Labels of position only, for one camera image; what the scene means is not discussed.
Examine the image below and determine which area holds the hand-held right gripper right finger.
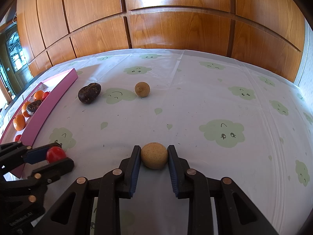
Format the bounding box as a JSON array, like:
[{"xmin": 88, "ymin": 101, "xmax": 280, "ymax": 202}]
[{"xmin": 167, "ymin": 145, "xmax": 279, "ymax": 235}]

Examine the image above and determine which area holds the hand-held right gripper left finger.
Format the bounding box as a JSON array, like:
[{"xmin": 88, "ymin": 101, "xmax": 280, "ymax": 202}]
[{"xmin": 31, "ymin": 145, "xmax": 142, "ymax": 235}]

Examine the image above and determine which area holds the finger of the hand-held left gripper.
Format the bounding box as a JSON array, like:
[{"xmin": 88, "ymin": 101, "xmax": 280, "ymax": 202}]
[
  {"xmin": 0, "ymin": 141, "xmax": 63, "ymax": 174},
  {"xmin": 0, "ymin": 157, "xmax": 74, "ymax": 205}
]

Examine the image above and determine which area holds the tan round longan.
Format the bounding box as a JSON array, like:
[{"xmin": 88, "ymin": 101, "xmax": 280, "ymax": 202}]
[
  {"xmin": 135, "ymin": 82, "xmax": 150, "ymax": 98},
  {"xmin": 140, "ymin": 142, "xmax": 169, "ymax": 170}
]

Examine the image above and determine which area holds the large orange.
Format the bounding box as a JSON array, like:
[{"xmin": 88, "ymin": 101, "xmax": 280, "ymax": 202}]
[{"xmin": 13, "ymin": 114, "xmax": 26, "ymax": 131}]

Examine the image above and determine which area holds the dark brown wrinkled fruit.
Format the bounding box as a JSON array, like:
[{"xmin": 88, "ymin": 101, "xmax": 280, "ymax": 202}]
[
  {"xmin": 26, "ymin": 100, "xmax": 42, "ymax": 117},
  {"xmin": 78, "ymin": 82, "xmax": 102, "ymax": 104}
]

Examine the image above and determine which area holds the pink shallow tray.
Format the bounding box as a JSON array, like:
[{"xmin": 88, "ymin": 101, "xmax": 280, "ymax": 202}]
[{"xmin": 0, "ymin": 68, "xmax": 79, "ymax": 179}]

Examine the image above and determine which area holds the white cloud-print tablecloth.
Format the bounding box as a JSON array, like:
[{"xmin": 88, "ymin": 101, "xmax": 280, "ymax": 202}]
[{"xmin": 0, "ymin": 48, "xmax": 313, "ymax": 235}]

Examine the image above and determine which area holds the glass door with wooden frame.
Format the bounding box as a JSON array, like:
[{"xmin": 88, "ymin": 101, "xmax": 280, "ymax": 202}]
[{"xmin": 0, "ymin": 24, "xmax": 32, "ymax": 96}]

